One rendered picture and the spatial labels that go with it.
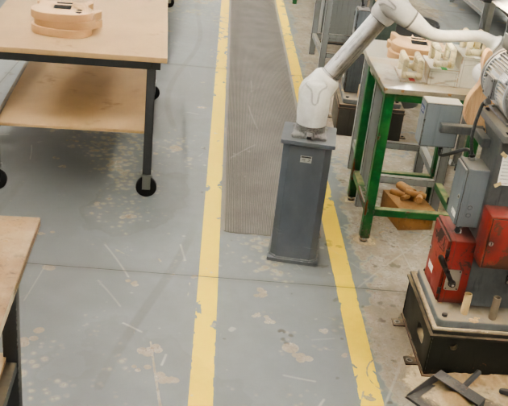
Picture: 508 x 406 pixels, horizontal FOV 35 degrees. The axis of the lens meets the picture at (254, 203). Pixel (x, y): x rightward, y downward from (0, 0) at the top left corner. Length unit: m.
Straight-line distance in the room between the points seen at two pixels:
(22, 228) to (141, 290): 1.46
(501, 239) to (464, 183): 0.27
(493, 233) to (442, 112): 0.57
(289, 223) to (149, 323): 0.97
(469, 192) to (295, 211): 1.10
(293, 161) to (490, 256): 1.18
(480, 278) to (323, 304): 0.83
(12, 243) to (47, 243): 1.85
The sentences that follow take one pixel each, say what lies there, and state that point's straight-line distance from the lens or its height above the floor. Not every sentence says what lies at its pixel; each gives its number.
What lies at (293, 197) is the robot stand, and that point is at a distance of 4.18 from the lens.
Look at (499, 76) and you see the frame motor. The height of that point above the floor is 1.30.
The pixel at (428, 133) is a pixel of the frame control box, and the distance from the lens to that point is 3.58.
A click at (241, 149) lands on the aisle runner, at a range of 5.73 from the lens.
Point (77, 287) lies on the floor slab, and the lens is 4.02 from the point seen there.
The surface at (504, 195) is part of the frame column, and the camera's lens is 3.48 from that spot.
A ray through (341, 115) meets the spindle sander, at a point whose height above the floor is 0.16.
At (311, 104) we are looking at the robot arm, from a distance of 4.04.
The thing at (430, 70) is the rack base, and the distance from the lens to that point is 4.48.
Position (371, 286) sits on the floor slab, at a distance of 4.26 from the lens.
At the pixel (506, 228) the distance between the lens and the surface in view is 3.41.
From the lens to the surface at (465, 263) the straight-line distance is 3.56.
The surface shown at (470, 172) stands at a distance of 3.42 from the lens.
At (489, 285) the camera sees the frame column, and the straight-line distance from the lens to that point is 3.68.
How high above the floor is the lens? 2.14
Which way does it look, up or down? 26 degrees down
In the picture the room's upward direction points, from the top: 6 degrees clockwise
